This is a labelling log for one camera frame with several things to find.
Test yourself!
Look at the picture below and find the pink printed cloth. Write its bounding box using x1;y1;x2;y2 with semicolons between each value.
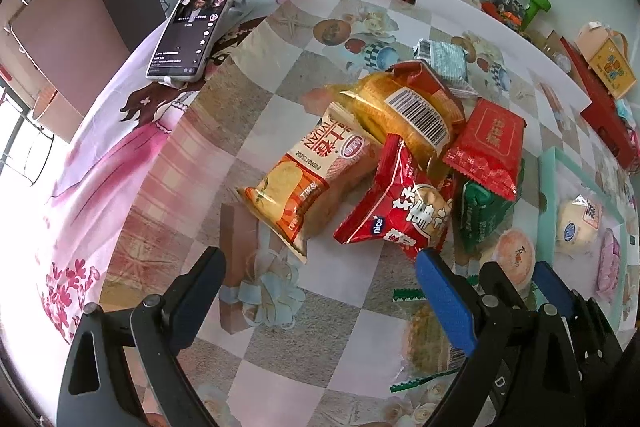
0;0;281;408

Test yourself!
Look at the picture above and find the pile of small toys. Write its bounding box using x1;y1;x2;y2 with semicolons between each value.
480;0;528;28

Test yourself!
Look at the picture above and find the checkered printed tablecloth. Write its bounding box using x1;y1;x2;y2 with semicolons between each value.
100;0;640;427

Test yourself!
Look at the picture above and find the clear plastic bottle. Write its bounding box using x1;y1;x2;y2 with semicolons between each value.
530;29;573;72

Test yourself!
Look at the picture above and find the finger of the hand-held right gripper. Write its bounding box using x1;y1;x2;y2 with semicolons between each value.
531;260;626;388
479;260;528;312

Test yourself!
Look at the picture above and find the red flat box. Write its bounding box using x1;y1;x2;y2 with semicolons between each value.
560;37;640;172

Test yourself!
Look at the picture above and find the smartphone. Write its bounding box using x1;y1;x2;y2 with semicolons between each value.
145;0;249;84

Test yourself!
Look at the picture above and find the yellow clear biscuit packet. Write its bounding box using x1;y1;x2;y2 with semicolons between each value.
325;62;468;178

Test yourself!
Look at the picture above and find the light blue crumpled wrapper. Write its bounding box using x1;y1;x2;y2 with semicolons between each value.
617;99;640;128

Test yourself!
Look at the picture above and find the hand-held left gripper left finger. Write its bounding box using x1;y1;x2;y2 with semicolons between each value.
57;246;229;427

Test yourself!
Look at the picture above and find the round orange pastry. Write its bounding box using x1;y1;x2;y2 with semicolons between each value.
479;228;538;293

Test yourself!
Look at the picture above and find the red rice cracker packet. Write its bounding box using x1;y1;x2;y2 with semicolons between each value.
332;134;456;258

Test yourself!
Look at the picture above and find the red gold patterned cake packet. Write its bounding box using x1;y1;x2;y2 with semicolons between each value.
442;98;527;202

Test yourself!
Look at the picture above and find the pink snack packet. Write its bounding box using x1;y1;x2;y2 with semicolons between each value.
594;227;623;298

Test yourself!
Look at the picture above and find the round white pastry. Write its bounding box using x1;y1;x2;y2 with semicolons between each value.
556;194;603;255

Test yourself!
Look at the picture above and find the phone stand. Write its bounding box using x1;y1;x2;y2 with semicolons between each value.
227;0;257;28

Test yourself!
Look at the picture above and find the teal tray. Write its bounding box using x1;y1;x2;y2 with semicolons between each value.
537;146;640;323

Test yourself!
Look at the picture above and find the silver green snack packet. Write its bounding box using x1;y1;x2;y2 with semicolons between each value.
412;38;481;98

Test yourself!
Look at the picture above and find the brown cardboard board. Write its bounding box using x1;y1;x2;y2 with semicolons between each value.
10;0;128;145

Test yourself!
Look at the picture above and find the clear green-edged cookie packet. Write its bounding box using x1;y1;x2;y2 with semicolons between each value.
390;287;476;393

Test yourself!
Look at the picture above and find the orange cracker packet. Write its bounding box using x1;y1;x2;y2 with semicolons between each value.
237;102;381;264

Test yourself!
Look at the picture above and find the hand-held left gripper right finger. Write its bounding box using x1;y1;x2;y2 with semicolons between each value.
416;248;593;427

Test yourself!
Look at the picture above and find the green toy dumbbell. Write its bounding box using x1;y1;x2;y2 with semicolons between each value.
520;0;552;28

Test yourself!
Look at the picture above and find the orange house-shaped box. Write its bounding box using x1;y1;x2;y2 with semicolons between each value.
575;23;638;100

